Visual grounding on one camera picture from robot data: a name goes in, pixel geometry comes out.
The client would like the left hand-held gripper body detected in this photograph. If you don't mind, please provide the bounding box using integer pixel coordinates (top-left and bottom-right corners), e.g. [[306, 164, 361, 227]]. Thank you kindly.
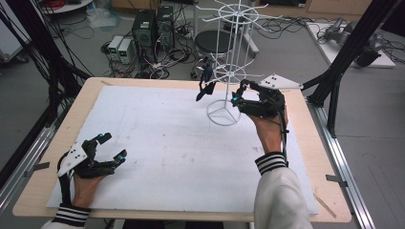
[[56, 142, 117, 179]]

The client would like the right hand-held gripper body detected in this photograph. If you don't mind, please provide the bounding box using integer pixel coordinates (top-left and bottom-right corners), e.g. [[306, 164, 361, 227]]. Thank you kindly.
[[239, 73, 305, 119]]

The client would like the white wire display rack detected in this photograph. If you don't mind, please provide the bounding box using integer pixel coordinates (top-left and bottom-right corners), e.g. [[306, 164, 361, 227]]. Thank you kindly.
[[195, 0, 284, 127]]

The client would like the black bow tie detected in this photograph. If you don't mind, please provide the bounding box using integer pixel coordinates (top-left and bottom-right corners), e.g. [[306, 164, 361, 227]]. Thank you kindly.
[[195, 63, 219, 103]]

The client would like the person's right hand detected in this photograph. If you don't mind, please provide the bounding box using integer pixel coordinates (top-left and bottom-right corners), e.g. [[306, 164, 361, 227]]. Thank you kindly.
[[247, 106, 289, 155]]

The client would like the person's left hand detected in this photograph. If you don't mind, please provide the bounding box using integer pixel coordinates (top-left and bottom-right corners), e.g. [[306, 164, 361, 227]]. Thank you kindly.
[[72, 174, 108, 210]]

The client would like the light wooden table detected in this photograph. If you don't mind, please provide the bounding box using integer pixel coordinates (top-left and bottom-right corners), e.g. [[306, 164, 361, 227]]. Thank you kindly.
[[11, 76, 352, 224]]

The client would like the white foam mat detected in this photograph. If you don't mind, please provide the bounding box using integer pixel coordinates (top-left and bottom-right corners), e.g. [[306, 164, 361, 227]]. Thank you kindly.
[[46, 85, 320, 217]]

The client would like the black round stool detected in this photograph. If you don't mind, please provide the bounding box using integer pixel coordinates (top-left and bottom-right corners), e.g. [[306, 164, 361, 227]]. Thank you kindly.
[[189, 30, 239, 81]]

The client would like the white floor platform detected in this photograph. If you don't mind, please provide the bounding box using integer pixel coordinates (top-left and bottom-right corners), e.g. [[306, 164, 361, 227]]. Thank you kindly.
[[306, 21, 397, 69]]

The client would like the white power supply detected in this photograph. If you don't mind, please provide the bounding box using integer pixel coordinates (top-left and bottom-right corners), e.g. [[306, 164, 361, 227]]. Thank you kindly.
[[117, 38, 137, 65], [107, 34, 125, 62]]

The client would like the slim black computer tower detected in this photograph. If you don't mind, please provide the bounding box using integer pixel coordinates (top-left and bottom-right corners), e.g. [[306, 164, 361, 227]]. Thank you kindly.
[[155, 5, 176, 52]]

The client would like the large black computer tower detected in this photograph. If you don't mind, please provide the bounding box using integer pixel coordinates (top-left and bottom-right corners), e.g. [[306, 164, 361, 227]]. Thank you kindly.
[[131, 9, 159, 64]]

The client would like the wooden cabinet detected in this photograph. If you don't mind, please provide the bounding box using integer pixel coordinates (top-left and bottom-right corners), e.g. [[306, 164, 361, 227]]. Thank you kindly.
[[253, 0, 374, 23]]

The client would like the thin wooden strip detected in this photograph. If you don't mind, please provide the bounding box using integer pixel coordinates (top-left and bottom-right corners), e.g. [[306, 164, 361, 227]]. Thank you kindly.
[[312, 192, 337, 219]]

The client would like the clear plastic bag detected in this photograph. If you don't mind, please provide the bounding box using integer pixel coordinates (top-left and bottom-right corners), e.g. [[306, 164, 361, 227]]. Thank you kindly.
[[86, 7, 122, 31]]

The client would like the white case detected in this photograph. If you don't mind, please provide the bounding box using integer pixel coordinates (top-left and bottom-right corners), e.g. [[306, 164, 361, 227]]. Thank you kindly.
[[0, 12, 32, 64]]

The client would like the white round table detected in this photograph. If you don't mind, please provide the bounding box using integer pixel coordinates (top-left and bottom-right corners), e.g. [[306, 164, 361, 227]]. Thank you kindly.
[[40, 0, 96, 15]]

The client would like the grey metal bracket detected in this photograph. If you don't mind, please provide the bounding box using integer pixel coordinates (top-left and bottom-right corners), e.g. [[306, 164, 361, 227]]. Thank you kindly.
[[24, 161, 52, 178], [325, 174, 349, 188]]

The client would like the aluminium rail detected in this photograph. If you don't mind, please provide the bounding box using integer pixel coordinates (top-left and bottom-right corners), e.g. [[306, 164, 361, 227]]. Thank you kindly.
[[0, 104, 66, 218], [306, 96, 377, 229]]

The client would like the tangle of floor cables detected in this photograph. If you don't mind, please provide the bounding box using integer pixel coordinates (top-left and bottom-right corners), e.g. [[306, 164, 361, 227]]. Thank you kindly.
[[100, 18, 198, 80], [253, 14, 320, 41]]

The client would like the black frame strut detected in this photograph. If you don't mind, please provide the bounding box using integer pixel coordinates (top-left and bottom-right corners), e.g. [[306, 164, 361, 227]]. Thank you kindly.
[[298, 0, 405, 138]]

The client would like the black frame post with cables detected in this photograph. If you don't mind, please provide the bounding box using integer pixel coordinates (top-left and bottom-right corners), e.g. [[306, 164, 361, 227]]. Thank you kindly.
[[0, 0, 94, 191]]

